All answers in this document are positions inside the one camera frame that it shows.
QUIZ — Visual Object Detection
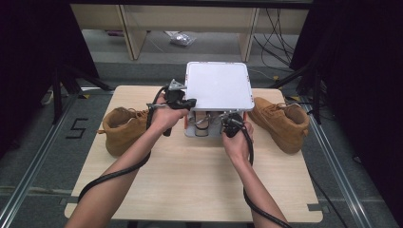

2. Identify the clear plastic bag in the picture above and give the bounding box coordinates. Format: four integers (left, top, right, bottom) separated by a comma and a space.
169, 31, 198, 48

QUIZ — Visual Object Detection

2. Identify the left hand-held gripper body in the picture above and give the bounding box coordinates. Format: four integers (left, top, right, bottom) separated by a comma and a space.
164, 79, 188, 110

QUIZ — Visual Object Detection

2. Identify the person's left hand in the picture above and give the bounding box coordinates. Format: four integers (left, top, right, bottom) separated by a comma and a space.
148, 94, 190, 134

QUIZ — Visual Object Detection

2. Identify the aluminium floor rail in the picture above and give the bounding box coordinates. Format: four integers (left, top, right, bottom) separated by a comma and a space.
0, 91, 82, 224
302, 96, 374, 228

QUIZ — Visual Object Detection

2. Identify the beige wooden shelf unit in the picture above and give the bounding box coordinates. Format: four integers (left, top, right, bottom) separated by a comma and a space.
69, 3, 310, 63

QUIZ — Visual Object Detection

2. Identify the grey tape strip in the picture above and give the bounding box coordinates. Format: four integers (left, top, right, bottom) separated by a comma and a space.
58, 196, 84, 205
307, 203, 331, 213

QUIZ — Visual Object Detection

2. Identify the tan suede boot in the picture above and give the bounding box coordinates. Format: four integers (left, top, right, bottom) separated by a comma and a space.
247, 96, 311, 155
97, 106, 153, 158

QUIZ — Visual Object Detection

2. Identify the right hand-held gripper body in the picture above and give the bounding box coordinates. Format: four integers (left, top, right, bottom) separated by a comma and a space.
221, 113, 246, 138

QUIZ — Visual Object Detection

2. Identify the black metal stand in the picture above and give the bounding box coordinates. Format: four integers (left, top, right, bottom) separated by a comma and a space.
51, 65, 115, 124
269, 63, 324, 125

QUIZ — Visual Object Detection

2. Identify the thin black floor cable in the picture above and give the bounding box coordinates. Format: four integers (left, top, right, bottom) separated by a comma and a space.
307, 174, 350, 228

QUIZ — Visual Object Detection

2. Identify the person's right hand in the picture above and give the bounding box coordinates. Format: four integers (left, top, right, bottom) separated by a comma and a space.
221, 122, 255, 162

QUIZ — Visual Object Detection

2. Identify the black curtain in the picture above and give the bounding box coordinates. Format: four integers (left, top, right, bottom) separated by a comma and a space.
0, 0, 100, 160
289, 0, 403, 219

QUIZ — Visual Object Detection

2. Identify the black floor cable bundle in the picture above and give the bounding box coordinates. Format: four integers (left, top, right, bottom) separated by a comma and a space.
253, 8, 297, 67

